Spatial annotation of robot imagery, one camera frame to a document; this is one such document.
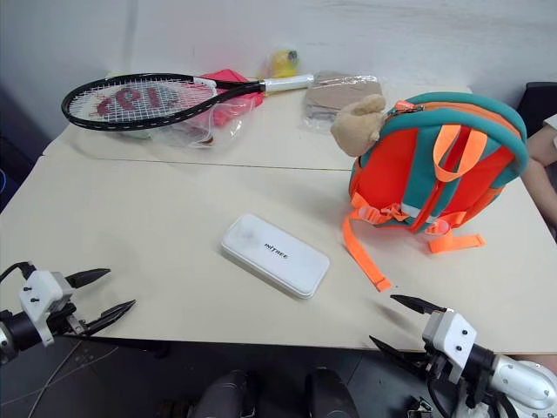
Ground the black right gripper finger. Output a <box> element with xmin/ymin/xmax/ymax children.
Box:
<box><xmin>389</xmin><ymin>294</ymin><xmax>449</xmax><ymax>316</ymax></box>
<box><xmin>368</xmin><ymin>334</ymin><xmax>431</xmax><ymax>367</ymax></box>

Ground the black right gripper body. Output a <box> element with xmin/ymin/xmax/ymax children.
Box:
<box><xmin>419</xmin><ymin>342</ymin><xmax>457</xmax><ymax>385</ymax></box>

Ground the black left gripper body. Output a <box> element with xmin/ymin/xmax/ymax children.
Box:
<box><xmin>45</xmin><ymin>300</ymin><xmax>88</xmax><ymax>339</ymax></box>

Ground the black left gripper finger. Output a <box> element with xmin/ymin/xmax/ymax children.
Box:
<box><xmin>64</xmin><ymin>268</ymin><xmax>112</xmax><ymax>290</ymax></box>
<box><xmin>82</xmin><ymin>299</ymin><xmax>138</xmax><ymax>336</ymax></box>

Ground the orange and teal backpack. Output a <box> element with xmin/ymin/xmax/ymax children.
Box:
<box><xmin>341</xmin><ymin>91</ymin><xmax>530</xmax><ymax>293</ymax></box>

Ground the white rectangular case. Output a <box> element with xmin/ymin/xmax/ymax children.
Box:
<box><xmin>219</xmin><ymin>212</ymin><xmax>332</xmax><ymax>301</ymax></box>

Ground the seated person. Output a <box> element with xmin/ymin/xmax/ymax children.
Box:
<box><xmin>520</xmin><ymin>113</ymin><xmax>557</xmax><ymax>241</ymax></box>

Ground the tan plush bear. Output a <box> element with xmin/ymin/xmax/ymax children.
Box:
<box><xmin>330</xmin><ymin>92</ymin><xmax>388</xmax><ymax>158</ymax></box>

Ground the clear plastic bag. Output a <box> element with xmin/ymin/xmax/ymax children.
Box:
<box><xmin>149</xmin><ymin>91</ymin><xmax>250</xmax><ymax>150</ymax></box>

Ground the brown cloth in plastic bag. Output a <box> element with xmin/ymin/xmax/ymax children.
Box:
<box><xmin>298</xmin><ymin>70</ymin><xmax>385</xmax><ymax>132</ymax></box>

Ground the black tennis racket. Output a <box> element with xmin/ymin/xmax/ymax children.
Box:
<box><xmin>60</xmin><ymin>72</ymin><xmax>316</xmax><ymax>133</ymax></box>

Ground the red cloth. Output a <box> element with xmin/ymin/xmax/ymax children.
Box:
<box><xmin>198</xmin><ymin>68</ymin><xmax>265</xmax><ymax>130</ymax></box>

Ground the yellow toy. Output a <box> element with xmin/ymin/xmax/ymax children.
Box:
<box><xmin>259</xmin><ymin>48</ymin><xmax>302</xmax><ymax>80</ymax></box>

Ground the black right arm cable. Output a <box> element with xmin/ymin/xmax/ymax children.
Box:
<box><xmin>425</xmin><ymin>373</ymin><xmax>521</xmax><ymax>418</ymax></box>

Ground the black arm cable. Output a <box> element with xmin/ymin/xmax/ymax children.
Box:
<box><xmin>425</xmin><ymin>373</ymin><xmax>521</xmax><ymax>418</ymax></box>
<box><xmin>0</xmin><ymin>260</ymin><xmax>36</xmax><ymax>284</ymax></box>

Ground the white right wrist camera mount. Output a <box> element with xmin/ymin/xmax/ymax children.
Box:
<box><xmin>420</xmin><ymin>308</ymin><xmax>480</xmax><ymax>385</ymax></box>

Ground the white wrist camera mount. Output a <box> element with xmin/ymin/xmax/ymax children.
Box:
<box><xmin>420</xmin><ymin>308</ymin><xmax>480</xmax><ymax>385</ymax></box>
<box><xmin>17</xmin><ymin>269</ymin><xmax>76</xmax><ymax>347</ymax></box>

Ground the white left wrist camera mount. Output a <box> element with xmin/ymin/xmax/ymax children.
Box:
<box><xmin>17</xmin><ymin>269</ymin><xmax>76</xmax><ymax>347</ymax></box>

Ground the white floor cable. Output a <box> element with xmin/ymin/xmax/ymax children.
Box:
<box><xmin>29</xmin><ymin>339</ymin><xmax>84</xmax><ymax>418</ymax></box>

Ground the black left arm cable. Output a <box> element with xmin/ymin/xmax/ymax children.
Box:
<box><xmin>0</xmin><ymin>260</ymin><xmax>36</xmax><ymax>284</ymax></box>

